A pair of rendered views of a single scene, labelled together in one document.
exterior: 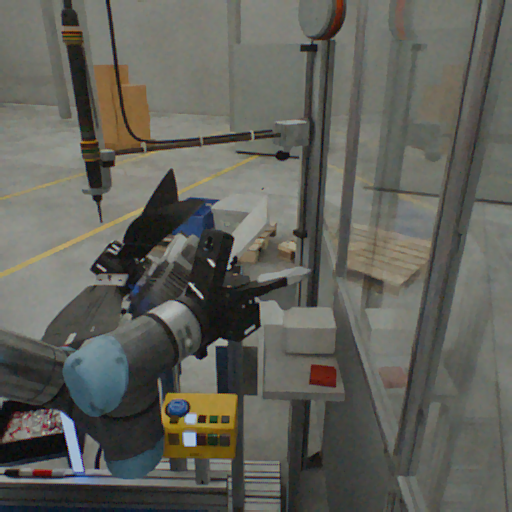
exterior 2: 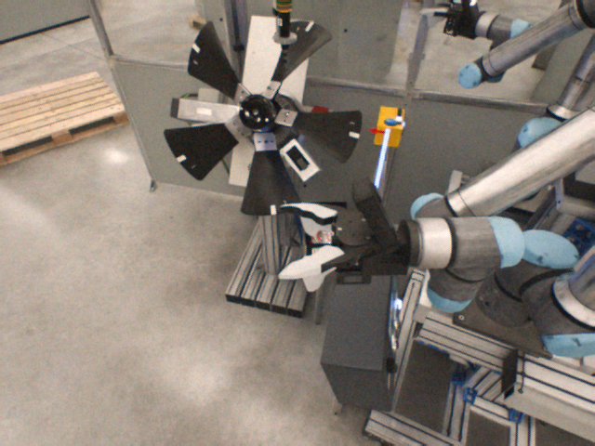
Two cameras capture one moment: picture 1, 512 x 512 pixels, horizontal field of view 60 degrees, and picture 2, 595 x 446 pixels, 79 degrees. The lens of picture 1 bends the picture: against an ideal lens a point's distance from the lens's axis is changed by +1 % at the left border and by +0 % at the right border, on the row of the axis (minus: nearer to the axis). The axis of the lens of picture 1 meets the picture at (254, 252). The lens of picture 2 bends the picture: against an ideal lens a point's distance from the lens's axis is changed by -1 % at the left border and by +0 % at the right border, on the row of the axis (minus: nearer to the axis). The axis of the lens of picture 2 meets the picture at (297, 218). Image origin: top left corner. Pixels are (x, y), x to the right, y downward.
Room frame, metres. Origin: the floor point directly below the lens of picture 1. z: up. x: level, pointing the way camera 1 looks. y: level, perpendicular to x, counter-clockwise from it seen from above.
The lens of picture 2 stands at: (0.80, 1.50, 1.85)
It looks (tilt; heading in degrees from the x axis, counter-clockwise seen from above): 46 degrees down; 283
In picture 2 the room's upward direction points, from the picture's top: straight up
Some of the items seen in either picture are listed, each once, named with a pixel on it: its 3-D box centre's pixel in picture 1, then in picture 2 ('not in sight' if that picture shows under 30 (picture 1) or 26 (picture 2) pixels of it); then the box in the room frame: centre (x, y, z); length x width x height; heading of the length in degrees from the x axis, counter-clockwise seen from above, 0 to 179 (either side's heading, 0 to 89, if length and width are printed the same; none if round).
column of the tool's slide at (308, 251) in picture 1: (305, 298); (243, 98); (1.48, -0.20, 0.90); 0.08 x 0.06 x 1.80; 33
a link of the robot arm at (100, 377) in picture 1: (121, 365); (509, 32); (0.41, 0.15, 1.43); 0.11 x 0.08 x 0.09; 142
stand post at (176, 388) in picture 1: (176, 437); (270, 229); (1.22, 0.29, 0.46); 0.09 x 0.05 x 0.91; 178
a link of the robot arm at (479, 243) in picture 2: not in sight; (476, 243); (0.61, 1.10, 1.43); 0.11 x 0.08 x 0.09; 13
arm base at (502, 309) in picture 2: not in sight; (512, 290); (0.39, 0.90, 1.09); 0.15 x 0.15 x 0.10
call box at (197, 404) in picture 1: (199, 427); (389, 127); (0.72, 0.12, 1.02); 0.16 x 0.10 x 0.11; 88
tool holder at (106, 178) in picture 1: (97, 171); (283, 20); (1.09, 0.39, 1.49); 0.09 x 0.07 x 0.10; 123
